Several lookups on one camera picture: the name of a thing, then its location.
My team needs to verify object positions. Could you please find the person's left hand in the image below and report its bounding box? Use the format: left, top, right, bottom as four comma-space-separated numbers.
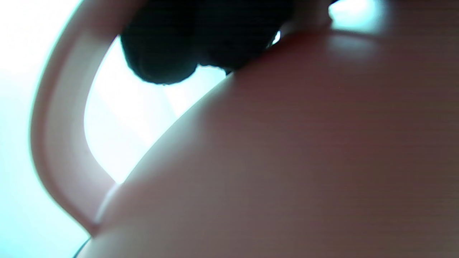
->
120, 0, 298, 85

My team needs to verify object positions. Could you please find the pink salad bowl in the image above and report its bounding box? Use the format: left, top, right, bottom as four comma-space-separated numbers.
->
30, 0, 459, 258

